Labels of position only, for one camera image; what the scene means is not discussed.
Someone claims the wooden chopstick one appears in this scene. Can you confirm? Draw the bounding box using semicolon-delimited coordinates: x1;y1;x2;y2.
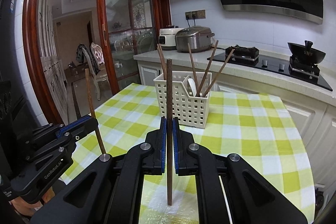
84;68;107;155

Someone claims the wooden chopstick two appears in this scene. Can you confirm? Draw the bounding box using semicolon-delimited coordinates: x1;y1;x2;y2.
166;59;173;206

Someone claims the wooden chopstick four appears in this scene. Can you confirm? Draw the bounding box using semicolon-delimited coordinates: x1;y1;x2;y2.
158;43;168;81

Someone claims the wooden chopstick three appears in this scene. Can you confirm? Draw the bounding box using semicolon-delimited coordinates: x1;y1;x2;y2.
156;43;167;81

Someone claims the wooden chopstick seven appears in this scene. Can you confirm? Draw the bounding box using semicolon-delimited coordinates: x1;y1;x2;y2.
203;48;235;97

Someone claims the white ceramic spoon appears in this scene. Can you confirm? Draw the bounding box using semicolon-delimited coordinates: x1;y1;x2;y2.
183;76;193;96
187;78;197;97

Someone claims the wooden chopstick five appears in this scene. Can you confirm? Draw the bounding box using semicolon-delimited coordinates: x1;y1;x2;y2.
187;43;199;97

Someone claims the wooden chopstick six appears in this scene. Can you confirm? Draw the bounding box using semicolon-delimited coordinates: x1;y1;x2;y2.
196;40;219;97

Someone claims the person's left hand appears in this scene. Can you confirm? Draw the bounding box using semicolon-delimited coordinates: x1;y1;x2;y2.
9;187;55;216

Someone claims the yellow checkered tablecloth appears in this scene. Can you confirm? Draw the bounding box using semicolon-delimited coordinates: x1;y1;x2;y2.
60;82;316;224

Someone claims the white ornate chair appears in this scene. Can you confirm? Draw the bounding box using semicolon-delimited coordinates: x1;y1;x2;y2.
76;44;109;101

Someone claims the cream perforated utensil basket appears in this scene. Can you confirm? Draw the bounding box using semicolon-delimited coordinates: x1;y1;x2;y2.
154;71;212;129

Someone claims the white rice cooker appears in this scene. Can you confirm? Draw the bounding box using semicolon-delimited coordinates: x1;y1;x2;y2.
158;28;183;51

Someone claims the black gas stove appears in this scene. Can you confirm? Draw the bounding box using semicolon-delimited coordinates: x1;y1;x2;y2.
213;45;333;91

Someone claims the black wok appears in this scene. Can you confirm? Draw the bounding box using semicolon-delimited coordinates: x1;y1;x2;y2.
288;40;326;64

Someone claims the stainless steel rice cooker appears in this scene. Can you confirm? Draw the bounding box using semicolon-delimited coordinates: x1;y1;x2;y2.
175;26;215;53

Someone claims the red wooden door frame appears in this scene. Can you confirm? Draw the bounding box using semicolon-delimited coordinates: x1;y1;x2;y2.
23;0;171;123

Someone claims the wall power outlet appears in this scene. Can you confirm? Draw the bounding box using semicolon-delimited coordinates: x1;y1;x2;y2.
185;10;206;20

